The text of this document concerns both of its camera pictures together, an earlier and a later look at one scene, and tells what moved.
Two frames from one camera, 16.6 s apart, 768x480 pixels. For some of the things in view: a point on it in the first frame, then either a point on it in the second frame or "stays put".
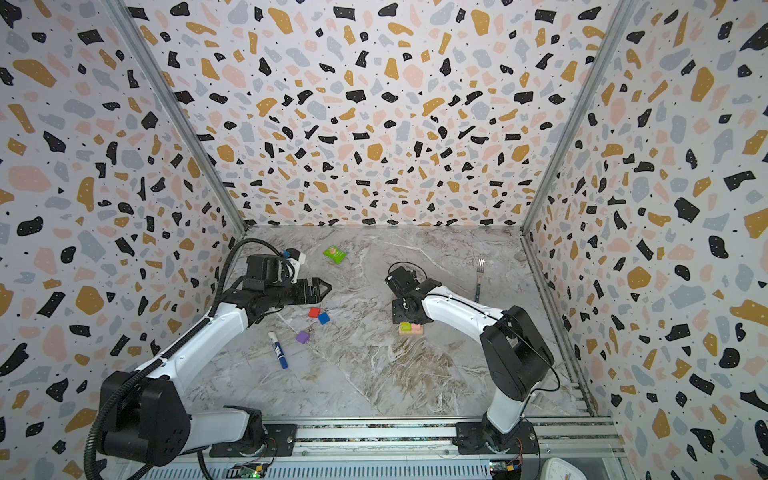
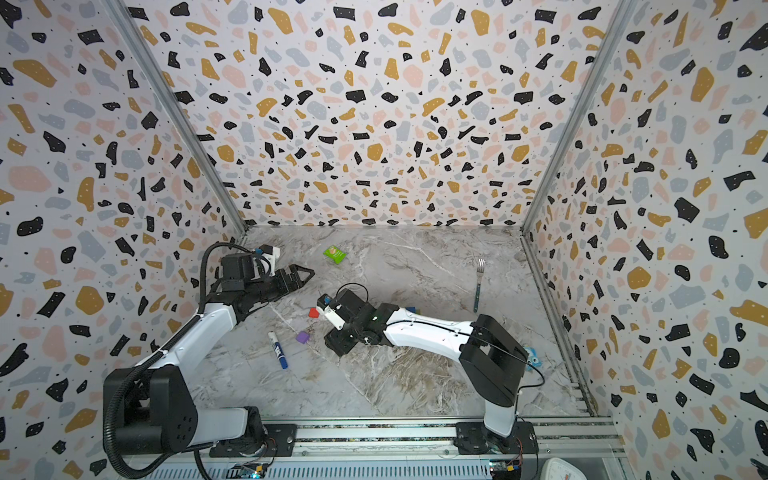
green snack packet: x=335 y=254 stays put
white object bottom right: x=558 y=468 stays put
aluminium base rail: x=360 y=447 stays put
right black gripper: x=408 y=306 → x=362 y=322
